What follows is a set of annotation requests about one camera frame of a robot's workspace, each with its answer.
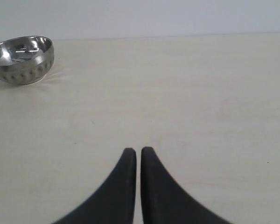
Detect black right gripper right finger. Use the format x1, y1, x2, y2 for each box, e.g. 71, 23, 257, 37
140, 147, 228, 224

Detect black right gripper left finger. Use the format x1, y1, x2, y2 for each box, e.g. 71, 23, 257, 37
56, 148, 137, 224

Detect ribbed stainless steel bowl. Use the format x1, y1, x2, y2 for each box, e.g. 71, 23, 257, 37
0, 36, 55, 85

